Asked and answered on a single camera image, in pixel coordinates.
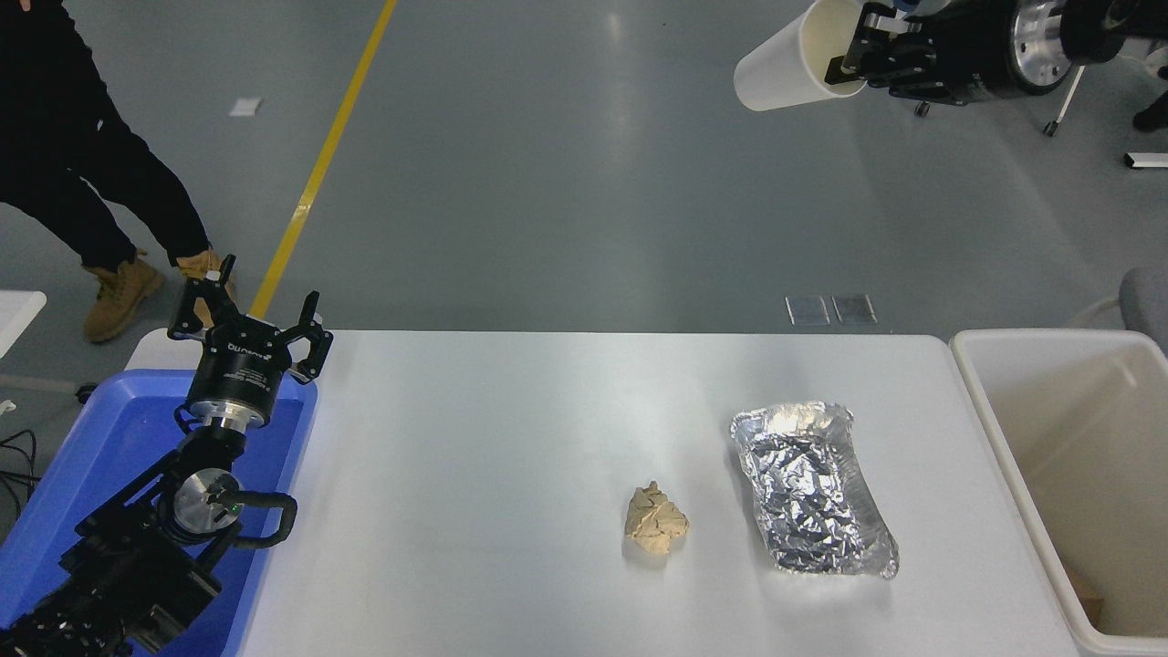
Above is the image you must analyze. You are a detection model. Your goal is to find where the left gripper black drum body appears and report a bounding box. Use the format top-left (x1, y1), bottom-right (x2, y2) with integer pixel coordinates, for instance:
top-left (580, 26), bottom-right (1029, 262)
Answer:
top-left (186, 318), bottom-right (295, 412)

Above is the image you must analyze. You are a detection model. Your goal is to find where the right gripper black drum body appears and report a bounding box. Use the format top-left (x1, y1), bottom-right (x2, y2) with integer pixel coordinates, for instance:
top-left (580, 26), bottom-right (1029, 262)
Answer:
top-left (922, 0), bottom-right (1021, 99)

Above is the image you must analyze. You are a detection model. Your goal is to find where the white paper cup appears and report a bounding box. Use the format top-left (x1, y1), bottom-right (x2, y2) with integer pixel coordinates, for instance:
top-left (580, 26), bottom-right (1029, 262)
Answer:
top-left (734, 0), bottom-right (868, 112)

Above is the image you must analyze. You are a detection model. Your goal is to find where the white wheeled chair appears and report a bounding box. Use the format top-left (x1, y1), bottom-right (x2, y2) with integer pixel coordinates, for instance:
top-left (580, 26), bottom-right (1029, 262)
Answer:
top-left (915, 64), bottom-right (1087, 138)

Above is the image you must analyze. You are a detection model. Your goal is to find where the blue plastic tray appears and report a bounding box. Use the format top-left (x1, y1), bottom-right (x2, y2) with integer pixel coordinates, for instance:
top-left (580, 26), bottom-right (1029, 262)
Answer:
top-left (0, 370), bottom-right (318, 657)

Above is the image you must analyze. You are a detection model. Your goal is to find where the person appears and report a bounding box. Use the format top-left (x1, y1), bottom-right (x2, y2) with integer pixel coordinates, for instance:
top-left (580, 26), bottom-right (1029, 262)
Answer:
top-left (0, 0), bottom-right (240, 345)
top-left (1131, 87), bottom-right (1168, 132)

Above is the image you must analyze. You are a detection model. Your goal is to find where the grey chair back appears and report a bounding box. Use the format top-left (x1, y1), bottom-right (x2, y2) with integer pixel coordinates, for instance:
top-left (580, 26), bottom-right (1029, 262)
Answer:
top-left (1119, 266), bottom-right (1168, 357)

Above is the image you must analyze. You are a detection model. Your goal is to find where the crumpled tan paper ball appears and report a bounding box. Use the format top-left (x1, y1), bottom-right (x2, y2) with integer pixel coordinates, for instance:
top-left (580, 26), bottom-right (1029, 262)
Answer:
top-left (624, 481), bottom-right (692, 554)

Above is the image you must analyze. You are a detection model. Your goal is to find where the large pale plastic bin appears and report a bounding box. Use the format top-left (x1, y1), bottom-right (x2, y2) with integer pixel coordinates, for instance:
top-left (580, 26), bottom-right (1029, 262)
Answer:
top-left (949, 328), bottom-right (1168, 657)

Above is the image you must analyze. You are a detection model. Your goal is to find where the crumpled silver foil tray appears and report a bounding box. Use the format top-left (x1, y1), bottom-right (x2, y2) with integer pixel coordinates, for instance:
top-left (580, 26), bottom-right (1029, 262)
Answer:
top-left (730, 401), bottom-right (901, 579)

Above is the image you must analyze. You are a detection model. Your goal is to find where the black cable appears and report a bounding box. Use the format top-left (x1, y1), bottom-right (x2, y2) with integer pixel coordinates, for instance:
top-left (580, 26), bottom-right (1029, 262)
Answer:
top-left (0, 431), bottom-right (39, 526)

